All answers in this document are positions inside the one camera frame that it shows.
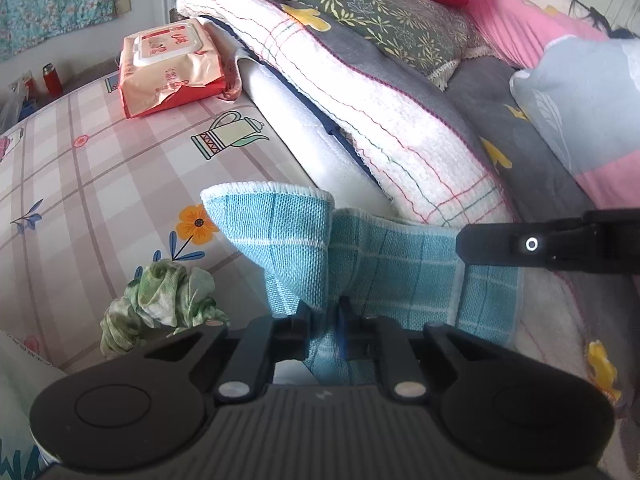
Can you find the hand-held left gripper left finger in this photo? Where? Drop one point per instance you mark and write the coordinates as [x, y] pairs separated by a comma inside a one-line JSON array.
[[301, 322]]

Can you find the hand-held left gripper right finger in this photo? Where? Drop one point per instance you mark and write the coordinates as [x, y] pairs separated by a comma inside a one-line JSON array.
[[346, 332]]

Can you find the teal checked towel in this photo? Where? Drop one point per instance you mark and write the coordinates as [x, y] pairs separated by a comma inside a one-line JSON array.
[[400, 270]]

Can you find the green tie-dye scrunchie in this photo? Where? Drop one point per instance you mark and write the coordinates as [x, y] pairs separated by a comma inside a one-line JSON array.
[[155, 290]]

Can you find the grey quilt with yellow print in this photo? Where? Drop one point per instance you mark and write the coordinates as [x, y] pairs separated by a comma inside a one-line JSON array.
[[525, 135]]

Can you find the white checked blanket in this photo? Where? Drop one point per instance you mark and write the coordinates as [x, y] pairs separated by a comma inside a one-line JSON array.
[[380, 110]]

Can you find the pink and blue quilt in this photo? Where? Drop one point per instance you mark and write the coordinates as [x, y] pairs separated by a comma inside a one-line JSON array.
[[515, 25]]

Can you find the orange wet wipes pack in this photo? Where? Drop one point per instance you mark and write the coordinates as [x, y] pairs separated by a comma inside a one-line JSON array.
[[165, 80]]

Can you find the green leaf print pillow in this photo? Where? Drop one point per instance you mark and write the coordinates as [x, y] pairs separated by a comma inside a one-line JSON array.
[[390, 15]]

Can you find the red lighter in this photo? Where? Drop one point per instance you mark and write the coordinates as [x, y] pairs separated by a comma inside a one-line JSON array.
[[51, 82]]

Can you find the white water dispenser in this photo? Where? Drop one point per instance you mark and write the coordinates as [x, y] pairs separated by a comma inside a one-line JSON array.
[[167, 2]]

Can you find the beige wall socket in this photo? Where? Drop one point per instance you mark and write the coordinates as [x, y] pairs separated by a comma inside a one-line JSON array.
[[122, 6]]

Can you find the teal floral wall cloth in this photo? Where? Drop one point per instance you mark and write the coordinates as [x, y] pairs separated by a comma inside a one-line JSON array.
[[50, 0]]

